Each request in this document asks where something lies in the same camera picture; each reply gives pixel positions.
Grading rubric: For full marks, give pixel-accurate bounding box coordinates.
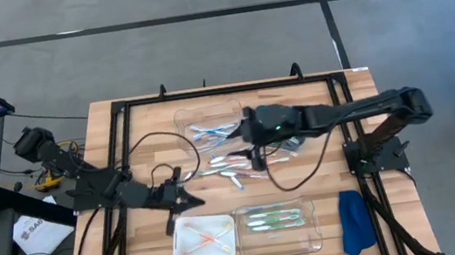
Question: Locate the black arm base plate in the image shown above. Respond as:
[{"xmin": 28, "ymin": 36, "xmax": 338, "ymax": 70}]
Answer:
[
  {"xmin": 65, "ymin": 165, "xmax": 137, "ymax": 213},
  {"xmin": 341, "ymin": 133, "xmax": 411, "ymax": 178}
]

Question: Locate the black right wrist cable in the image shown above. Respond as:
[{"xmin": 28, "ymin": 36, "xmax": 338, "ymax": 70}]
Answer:
[{"xmin": 260, "ymin": 128, "xmax": 341, "ymax": 196}]

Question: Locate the yellow cable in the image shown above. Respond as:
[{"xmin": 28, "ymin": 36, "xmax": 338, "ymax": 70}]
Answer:
[{"xmin": 55, "ymin": 138, "xmax": 82, "ymax": 161}]

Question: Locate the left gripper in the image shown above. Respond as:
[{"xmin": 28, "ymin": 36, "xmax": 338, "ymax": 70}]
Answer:
[{"xmin": 148, "ymin": 164, "xmax": 210, "ymax": 238}]

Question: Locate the blue cloth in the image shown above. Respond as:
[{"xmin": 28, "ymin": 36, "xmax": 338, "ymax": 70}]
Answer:
[{"xmin": 334, "ymin": 186, "xmax": 380, "ymax": 255}]

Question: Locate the teal plastic bin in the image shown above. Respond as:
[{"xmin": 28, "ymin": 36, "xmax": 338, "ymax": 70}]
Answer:
[{"xmin": 265, "ymin": 134, "xmax": 307, "ymax": 155}]

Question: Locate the clear plastic bin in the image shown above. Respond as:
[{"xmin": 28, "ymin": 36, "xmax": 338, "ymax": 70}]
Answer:
[
  {"xmin": 171, "ymin": 97, "xmax": 253, "ymax": 160},
  {"xmin": 231, "ymin": 194, "xmax": 325, "ymax": 255}
]

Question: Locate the thick black power cable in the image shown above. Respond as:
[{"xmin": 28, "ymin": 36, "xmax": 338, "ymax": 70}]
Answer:
[{"xmin": 59, "ymin": 208, "xmax": 108, "ymax": 255}]

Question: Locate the pale toothbrush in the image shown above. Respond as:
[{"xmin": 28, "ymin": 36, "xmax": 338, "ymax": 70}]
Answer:
[
  {"xmin": 208, "ymin": 152, "xmax": 252, "ymax": 168},
  {"xmin": 196, "ymin": 163, "xmax": 237, "ymax": 178}
]

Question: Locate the yellow clamp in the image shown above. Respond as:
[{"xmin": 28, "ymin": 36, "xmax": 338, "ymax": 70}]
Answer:
[{"xmin": 33, "ymin": 172, "xmax": 64, "ymax": 194}]

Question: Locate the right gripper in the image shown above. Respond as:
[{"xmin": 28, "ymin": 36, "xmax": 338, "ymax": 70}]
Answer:
[{"xmin": 221, "ymin": 105, "xmax": 268, "ymax": 176}]

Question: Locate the white printed paper sheet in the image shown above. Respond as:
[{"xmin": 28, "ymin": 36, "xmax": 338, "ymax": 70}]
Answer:
[{"xmin": 7, "ymin": 192, "xmax": 79, "ymax": 255}]

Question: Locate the thin black floor cable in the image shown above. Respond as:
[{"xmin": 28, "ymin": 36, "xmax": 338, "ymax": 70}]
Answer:
[{"xmin": 8, "ymin": 101, "xmax": 90, "ymax": 130}]

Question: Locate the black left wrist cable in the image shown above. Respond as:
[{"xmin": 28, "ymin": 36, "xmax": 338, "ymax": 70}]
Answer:
[{"xmin": 112, "ymin": 126, "xmax": 205, "ymax": 196}]

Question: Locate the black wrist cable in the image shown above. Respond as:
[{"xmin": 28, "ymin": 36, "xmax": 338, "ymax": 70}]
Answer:
[
  {"xmin": 112, "ymin": 126, "xmax": 205, "ymax": 196},
  {"xmin": 260, "ymin": 128, "xmax": 341, "ymax": 196}
]

